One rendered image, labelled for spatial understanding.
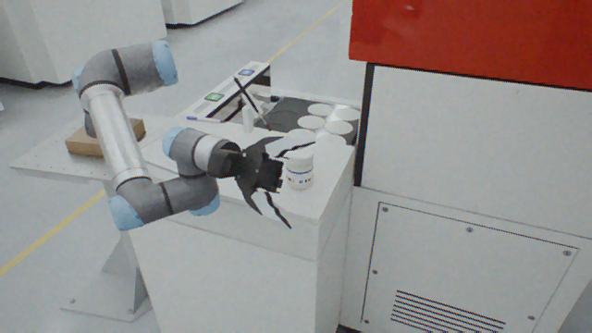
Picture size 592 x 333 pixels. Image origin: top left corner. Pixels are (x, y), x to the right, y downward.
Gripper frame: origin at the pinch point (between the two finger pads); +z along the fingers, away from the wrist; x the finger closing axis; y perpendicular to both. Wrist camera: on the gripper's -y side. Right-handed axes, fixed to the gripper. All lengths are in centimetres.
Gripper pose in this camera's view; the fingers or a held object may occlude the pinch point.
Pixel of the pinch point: (302, 185)
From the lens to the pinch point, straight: 64.5
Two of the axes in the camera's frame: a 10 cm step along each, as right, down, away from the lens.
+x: -2.7, 9.6, 0.4
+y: 5.4, 1.2, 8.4
